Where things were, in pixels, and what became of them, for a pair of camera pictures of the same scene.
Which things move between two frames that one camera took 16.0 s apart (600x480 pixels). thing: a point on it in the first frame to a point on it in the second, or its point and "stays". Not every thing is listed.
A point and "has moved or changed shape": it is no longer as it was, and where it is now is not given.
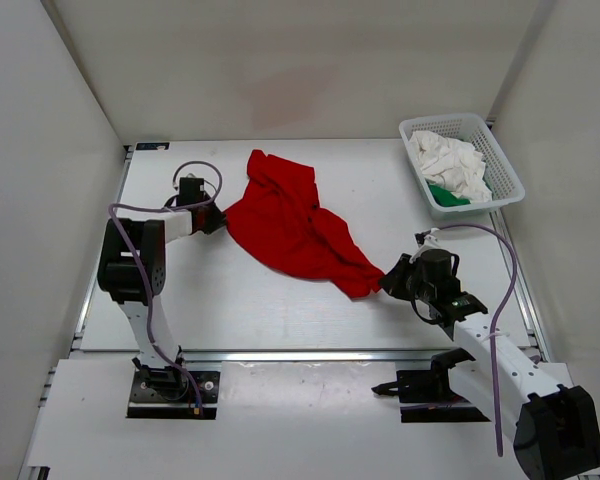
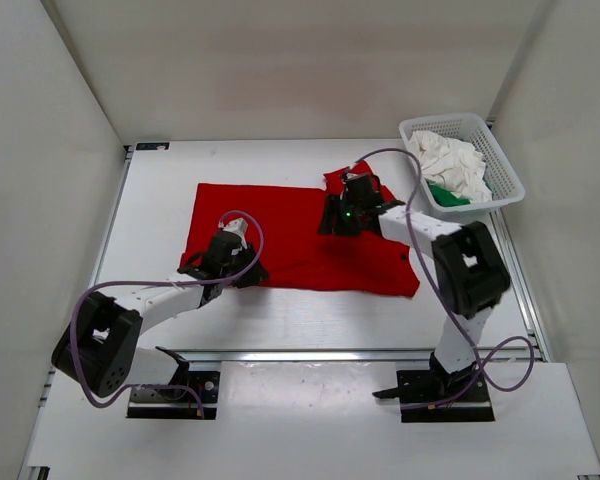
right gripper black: x=393 y=282 to x=334 y=223
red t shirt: x=281 y=224 has moved or changed shape
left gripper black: x=218 y=220 to x=255 y=275
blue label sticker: x=160 y=146 stays
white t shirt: x=452 y=164 stays
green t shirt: x=444 y=197 stays
